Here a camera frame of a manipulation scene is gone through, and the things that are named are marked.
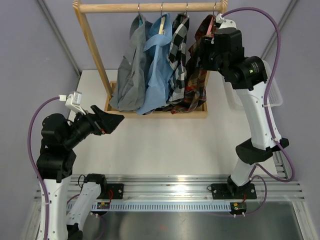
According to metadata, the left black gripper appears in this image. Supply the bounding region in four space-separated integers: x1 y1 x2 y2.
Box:
64 104 125 148

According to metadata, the red plaid shirt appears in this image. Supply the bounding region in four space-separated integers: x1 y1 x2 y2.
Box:
170 14 216 115

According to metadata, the pink hanger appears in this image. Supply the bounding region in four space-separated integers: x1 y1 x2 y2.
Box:
206 2 217 36

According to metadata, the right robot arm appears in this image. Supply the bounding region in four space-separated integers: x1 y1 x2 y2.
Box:
199 18 289 199

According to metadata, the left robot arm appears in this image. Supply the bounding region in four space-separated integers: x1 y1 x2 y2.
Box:
36 105 125 240

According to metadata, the grey shirt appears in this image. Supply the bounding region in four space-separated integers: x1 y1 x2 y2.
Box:
109 13 152 112

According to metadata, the black white checked shirt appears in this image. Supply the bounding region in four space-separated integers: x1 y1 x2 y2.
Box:
158 12 190 112

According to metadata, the light blue shirt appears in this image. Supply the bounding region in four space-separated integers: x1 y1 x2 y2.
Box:
137 12 173 115

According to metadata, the wooden hanger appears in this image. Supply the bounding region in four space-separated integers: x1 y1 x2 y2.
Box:
158 2 166 35

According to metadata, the grey shirt hanger hook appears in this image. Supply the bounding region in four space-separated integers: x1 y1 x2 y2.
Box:
137 2 141 16

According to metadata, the white plastic basket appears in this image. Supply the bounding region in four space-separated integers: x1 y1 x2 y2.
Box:
223 60 283 111

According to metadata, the wooden clothes rack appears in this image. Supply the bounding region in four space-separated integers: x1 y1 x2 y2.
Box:
72 0 229 120

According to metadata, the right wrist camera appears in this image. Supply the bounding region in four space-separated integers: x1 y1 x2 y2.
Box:
215 13 237 29

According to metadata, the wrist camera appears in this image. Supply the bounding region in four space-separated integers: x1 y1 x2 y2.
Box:
215 13 237 29
65 91 87 115

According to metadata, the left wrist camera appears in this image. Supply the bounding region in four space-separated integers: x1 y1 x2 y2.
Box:
65 91 87 115

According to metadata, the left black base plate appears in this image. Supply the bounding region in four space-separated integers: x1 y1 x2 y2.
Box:
98 183 124 200

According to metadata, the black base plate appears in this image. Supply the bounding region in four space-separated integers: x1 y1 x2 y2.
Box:
210 183 257 200
98 183 124 200

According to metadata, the white slotted cable duct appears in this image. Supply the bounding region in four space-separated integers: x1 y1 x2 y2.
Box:
91 201 231 212

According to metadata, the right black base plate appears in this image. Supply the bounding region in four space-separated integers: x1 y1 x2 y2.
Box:
210 183 257 200

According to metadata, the aluminium rail frame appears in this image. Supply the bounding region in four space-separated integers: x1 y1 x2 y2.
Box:
33 149 306 203

